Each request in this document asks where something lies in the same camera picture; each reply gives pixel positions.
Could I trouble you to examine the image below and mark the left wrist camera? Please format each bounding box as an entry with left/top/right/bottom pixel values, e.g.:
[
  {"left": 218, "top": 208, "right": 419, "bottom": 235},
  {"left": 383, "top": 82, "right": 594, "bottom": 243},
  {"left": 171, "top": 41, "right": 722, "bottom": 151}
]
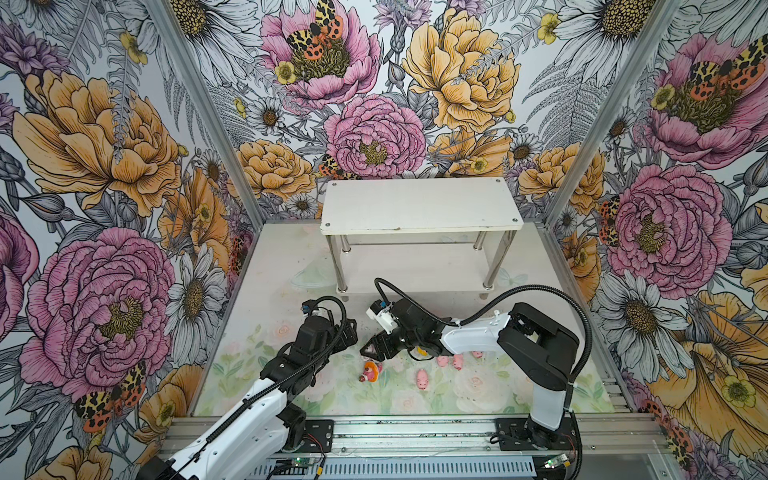
[{"left": 301, "top": 300, "right": 317, "bottom": 316}]

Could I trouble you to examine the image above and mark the right black cable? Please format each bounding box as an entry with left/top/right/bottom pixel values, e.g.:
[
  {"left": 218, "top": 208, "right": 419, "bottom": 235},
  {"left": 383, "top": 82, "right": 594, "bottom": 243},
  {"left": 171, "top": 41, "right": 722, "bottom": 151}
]
[{"left": 373, "top": 277, "right": 593, "bottom": 385}]

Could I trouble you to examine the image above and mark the aluminium corner post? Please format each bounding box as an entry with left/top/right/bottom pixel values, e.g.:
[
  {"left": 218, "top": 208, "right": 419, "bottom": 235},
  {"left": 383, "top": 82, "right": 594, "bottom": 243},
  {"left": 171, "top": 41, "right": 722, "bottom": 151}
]
[
  {"left": 543, "top": 0, "right": 680, "bottom": 228},
  {"left": 147, "top": 1, "right": 264, "bottom": 233}
]

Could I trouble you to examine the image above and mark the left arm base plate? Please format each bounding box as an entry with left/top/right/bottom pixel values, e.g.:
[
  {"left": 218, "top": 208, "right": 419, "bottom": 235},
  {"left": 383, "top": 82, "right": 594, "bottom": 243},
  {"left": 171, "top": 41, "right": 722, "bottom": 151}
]
[{"left": 281, "top": 419, "right": 335, "bottom": 454}]

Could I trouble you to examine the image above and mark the left black cable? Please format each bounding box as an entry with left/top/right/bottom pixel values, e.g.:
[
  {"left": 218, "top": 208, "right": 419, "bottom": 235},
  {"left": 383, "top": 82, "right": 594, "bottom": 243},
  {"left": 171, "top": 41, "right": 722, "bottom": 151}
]
[{"left": 173, "top": 295, "right": 349, "bottom": 469}]

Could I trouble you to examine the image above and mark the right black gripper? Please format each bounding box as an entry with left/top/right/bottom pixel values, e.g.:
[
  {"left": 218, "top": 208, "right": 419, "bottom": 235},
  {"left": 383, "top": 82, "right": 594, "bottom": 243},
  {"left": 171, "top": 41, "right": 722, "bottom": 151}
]
[{"left": 359, "top": 324, "right": 421, "bottom": 361}]

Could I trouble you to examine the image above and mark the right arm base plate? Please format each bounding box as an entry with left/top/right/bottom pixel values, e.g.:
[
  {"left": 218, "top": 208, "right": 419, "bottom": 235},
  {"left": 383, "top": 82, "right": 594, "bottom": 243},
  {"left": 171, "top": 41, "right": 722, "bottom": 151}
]
[{"left": 494, "top": 416, "right": 581, "bottom": 451}]

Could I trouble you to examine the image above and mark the pink pig toy front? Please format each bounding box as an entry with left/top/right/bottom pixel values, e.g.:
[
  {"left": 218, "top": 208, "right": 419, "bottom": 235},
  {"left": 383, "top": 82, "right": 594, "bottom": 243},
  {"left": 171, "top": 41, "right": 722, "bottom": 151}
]
[{"left": 415, "top": 369, "right": 429, "bottom": 391}]

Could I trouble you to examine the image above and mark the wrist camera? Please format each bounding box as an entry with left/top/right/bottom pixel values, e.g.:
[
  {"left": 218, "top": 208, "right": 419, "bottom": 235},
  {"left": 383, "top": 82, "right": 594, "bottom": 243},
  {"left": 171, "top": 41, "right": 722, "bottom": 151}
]
[
  {"left": 301, "top": 300, "right": 317, "bottom": 316},
  {"left": 366, "top": 300, "right": 398, "bottom": 334}
]

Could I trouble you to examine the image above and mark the pink bear orange donut toy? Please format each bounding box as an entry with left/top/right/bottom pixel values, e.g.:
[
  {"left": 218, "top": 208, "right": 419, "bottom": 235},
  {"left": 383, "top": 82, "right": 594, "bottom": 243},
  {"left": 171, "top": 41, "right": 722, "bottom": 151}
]
[{"left": 358, "top": 361, "right": 383, "bottom": 383}]

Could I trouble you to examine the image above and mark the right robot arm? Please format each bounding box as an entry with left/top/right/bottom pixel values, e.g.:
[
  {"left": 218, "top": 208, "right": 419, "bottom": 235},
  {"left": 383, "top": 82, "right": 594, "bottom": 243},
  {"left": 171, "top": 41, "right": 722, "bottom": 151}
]
[{"left": 360, "top": 298, "right": 592, "bottom": 449}]

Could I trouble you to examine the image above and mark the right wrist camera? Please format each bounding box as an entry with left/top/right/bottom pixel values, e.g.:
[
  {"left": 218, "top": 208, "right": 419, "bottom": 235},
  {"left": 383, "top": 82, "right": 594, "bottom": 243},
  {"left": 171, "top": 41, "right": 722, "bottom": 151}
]
[{"left": 366, "top": 300, "right": 398, "bottom": 334}]

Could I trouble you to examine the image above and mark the white two-tier shelf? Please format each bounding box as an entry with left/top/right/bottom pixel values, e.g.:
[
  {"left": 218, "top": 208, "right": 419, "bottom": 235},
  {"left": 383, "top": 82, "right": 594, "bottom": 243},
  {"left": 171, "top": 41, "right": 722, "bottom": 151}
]
[{"left": 320, "top": 177, "right": 524, "bottom": 297}]

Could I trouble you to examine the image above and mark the aluminium front rail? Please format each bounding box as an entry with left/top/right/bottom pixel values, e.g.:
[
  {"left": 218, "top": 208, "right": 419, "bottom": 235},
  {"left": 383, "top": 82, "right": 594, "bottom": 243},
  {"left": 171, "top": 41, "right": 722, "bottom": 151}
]
[{"left": 157, "top": 412, "right": 668, "bottom": 458}]

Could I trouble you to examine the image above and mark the pink pig toy middle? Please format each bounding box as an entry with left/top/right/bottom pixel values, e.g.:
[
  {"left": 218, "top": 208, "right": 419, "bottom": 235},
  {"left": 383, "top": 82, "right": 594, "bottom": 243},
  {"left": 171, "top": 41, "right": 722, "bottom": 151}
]
[{"left": 451, "top": 354, "right": 464, "bottom": 371}]

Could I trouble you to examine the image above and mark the left aluminium corner post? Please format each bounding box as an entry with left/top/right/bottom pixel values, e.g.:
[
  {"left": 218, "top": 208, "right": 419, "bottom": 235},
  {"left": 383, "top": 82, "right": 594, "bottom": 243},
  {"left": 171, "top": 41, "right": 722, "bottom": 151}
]
[{"left": 147, "top": 1, "right": 264, "bottom": 233}]

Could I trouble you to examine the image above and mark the right aluminium corner post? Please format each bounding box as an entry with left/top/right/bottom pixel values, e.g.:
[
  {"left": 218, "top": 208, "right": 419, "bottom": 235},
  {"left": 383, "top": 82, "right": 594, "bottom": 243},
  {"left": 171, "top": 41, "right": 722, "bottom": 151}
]
[{"left": 543, "top": 0, "right": 680, "bottom": 228}]

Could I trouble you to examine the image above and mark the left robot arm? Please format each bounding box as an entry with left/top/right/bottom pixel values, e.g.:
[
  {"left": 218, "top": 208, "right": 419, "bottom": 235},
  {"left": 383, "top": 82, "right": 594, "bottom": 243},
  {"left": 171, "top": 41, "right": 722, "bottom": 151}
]
[{"left": 136, "top": 308, "right": 358, "bottom": 479}]

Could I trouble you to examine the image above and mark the black cable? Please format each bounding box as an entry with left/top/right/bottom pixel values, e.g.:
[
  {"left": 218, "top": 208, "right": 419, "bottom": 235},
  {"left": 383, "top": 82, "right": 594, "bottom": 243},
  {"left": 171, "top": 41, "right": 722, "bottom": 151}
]
[
  {"left": 373, "top": 277, "right": 593, "bottom": 385},
  {"left": 173, "top": 295, "right": 349, "bottom": 469}
]

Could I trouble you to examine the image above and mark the white vented cable duct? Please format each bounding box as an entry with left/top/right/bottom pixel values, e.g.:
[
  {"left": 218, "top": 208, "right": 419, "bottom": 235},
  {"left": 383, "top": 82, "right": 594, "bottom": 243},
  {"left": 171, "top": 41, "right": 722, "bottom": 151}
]
[{"left": 246, "top": 455, "right": 536, "bottom": 479}]

